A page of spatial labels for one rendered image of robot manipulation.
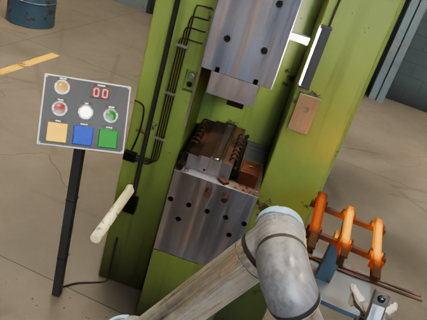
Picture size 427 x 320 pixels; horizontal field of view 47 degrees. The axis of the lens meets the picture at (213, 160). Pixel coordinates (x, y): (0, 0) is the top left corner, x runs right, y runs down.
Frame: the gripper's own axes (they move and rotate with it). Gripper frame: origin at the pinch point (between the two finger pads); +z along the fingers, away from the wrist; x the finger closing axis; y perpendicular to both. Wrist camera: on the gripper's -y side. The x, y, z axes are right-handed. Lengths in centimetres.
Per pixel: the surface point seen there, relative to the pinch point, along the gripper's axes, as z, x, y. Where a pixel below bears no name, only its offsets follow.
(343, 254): 9.9, -12.2, -1.9
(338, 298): 23.9, -4.4, 26.4
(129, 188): 50, -109, 37
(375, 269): 10.6, -0.5, -1.2
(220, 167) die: 47, -69, 5
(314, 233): 15.7, -23.7, -1.8
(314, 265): 38.1, -16.6, 26.4
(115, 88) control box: 33, -118, -18
